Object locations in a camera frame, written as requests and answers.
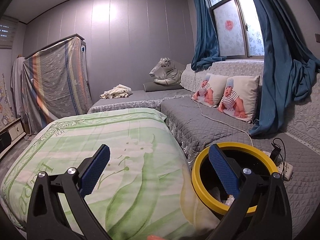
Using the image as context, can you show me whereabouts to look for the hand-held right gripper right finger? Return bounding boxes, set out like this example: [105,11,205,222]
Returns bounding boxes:
[207,144,293,240]

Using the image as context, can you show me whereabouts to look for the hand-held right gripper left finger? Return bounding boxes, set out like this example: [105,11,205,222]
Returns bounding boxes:
[26,144,112,240]

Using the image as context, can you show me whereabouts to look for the yellow rimmed black bin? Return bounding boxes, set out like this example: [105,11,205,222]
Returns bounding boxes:
[191,142,279,217]

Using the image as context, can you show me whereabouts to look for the green floral blanket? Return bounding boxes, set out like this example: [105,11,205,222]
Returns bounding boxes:
[0,107,220,240]

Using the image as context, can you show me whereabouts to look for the grey quilted sofa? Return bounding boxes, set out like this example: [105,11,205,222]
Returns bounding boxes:
[87,59,320,240]

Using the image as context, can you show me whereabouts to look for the black charger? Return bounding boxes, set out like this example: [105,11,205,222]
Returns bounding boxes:
[271,137,287,165]

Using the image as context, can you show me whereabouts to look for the white power strip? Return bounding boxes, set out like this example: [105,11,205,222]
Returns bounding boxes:
[262,151,294,180]

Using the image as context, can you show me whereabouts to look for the baby print cushion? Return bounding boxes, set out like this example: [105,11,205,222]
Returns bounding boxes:
[192,74,229,108]
[217,75,260,123]

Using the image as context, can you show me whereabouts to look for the cream cloth pile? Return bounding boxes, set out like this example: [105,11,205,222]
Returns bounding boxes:
[100,84,133,99]

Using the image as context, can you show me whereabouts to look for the low white cabinet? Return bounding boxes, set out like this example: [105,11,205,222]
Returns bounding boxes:
[0,117,27,145]

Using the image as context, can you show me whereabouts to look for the striped bed sheet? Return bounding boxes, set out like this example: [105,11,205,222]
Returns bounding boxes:
[22,36,93,134]

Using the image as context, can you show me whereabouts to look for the grey bolster pillow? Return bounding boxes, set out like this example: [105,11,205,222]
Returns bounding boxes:
[143,81,184,93]

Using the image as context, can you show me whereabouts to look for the white tiger plush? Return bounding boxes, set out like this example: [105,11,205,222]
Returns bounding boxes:
[149,57,187,85]

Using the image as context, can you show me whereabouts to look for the cartoon print cloth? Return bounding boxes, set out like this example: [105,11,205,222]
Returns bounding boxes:
[0,74,15,130]

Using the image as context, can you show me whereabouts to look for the grey hanging garment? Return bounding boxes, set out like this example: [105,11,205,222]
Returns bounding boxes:
[11,57,25,115]

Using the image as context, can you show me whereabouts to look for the long blue curtain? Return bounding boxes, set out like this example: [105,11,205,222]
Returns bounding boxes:
[246,0,320,137]

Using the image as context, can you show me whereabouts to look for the frosted window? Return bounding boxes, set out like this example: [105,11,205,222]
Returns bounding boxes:
[205,0,265,58]

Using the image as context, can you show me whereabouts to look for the short blue curtain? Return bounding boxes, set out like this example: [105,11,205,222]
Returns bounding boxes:
[191,0,227,70]

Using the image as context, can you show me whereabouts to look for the window blind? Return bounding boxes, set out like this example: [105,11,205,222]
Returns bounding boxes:
[0,16,19,50]

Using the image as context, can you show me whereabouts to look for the white cable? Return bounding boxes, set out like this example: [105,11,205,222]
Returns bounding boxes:
[192,71,254,147]

